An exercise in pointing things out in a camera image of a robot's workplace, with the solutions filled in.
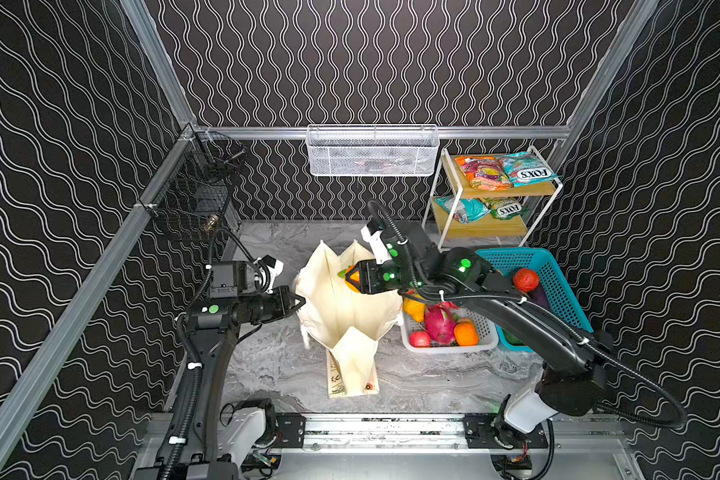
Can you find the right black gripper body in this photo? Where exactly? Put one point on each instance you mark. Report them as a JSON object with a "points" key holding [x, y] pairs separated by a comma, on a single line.
{"points": [[365, 274]]}

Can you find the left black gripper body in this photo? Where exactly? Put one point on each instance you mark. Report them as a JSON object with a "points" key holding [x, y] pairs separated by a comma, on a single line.
{"points": [[282, 303]]}

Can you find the floral canvas grocery bag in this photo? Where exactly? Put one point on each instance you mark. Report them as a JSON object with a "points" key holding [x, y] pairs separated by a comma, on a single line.
{"points": [[349, 325]]}

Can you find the orange fruit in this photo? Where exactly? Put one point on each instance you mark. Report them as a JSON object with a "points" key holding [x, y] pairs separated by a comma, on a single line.
{"points": [[466, 334]]}

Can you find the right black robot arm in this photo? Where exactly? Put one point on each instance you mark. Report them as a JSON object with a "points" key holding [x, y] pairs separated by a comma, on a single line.
{"points": [[574, 379]]}

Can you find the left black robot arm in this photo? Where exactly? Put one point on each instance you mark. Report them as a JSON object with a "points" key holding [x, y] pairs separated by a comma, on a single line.
{"points": [[210, 372]]}

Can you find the teal snack bag lower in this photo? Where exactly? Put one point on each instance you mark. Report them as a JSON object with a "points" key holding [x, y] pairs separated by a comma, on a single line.
{"points": [[464, 210]]}

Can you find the green Fox's bag lower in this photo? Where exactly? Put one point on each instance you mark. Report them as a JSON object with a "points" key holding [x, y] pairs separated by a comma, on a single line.
{"points": [[503, 209]]}

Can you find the orange candy bag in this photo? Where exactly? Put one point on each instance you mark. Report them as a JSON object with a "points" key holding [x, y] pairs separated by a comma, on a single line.
{"points": [[484, 172]]}

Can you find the teal Fox's candy bag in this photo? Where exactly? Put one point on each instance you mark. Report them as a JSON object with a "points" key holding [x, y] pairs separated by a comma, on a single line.
{"points": [[526, 168]]}

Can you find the pink dragon fruit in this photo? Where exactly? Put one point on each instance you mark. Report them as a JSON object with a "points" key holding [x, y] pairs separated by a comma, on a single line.
{"points": [[440, 325]]}

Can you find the red apple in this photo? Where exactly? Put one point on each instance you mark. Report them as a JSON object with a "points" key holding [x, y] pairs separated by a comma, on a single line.
{"points": [[420, 339]]}

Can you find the white wooden two-tier shelf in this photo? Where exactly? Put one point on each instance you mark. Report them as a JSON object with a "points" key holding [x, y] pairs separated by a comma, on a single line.
{"points": [[535, 201]]}

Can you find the white plastic fruit basket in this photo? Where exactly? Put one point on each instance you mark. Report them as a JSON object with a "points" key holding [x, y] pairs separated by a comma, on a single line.
{"points": [[439, 286]]}

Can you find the red tomato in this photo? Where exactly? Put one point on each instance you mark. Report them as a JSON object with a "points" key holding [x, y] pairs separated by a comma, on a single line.
{"points": [[526, 280]]}

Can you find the teal plastic vegetable basket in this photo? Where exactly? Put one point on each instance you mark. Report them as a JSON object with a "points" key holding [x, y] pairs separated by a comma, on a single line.
{"points": [[552, 282]]}

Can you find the purple eggplant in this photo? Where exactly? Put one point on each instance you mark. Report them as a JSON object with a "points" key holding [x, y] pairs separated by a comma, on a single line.
{"points": [[539, 297]]}

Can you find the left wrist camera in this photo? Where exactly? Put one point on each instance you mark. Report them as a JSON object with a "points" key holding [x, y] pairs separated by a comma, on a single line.
{"points": [[269, 269]]}

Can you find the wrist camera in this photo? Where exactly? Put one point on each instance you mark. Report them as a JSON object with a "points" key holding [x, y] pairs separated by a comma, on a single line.
{"points": [[371, 234], [269, 269]]}

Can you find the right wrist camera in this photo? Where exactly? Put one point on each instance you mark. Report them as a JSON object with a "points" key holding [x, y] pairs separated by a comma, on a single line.
{"points": [[371, 234]]}

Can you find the white wire wall basket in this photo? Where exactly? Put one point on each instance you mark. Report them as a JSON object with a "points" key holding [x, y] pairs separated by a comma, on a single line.
{"points": [[372, 150]]}

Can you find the black wire wall basket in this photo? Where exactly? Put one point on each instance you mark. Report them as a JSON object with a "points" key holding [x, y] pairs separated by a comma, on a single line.
{"points": [[197, 198]]}

